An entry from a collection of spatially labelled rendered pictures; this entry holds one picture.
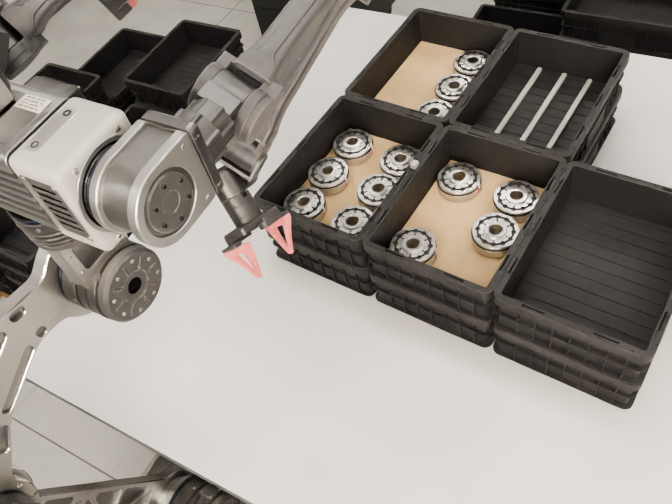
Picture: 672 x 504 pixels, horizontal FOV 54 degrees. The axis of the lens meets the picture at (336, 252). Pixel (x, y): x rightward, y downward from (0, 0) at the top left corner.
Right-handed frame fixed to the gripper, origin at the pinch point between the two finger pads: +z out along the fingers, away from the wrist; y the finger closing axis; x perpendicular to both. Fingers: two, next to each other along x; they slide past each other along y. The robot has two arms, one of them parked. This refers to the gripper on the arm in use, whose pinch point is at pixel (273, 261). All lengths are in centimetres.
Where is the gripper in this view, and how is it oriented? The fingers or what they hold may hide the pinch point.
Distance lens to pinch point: 129.3
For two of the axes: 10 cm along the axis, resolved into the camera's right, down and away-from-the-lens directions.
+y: 5.7, -4.8, 6.7
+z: 4.9, 8.5, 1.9
